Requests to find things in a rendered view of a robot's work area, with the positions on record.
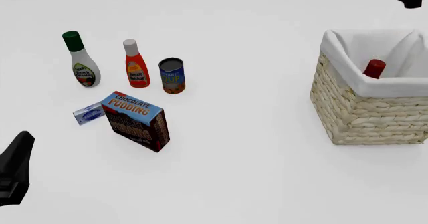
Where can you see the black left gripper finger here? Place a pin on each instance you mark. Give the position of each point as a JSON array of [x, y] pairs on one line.
[[18, 153]]

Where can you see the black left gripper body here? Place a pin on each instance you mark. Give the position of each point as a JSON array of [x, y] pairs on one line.
[[13, 191]]

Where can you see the white cloth basket liner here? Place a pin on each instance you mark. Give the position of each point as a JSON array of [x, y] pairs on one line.
[[347, 58]]

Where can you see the woven wicker basket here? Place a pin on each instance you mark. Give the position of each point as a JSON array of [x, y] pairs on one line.
[[364, 118]]

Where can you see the bbq sauce bottle red cap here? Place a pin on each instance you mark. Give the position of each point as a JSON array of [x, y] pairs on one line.
[[374, 69]]

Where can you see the small white blue box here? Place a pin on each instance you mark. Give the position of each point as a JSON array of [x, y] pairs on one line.
[[88, 115]]

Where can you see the ranch dressing bottle green cap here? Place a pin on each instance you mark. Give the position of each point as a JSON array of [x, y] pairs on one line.
[[84, 68]]

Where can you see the chocolate pudding box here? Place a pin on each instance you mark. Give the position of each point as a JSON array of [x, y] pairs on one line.
[[137, 123]]

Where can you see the tomato ketchup bottle white cap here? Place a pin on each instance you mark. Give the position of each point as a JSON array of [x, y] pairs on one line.
[[136, 71]]

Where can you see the blue alphabet soup can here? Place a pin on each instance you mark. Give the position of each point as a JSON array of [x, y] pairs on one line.
[[172, 77]]

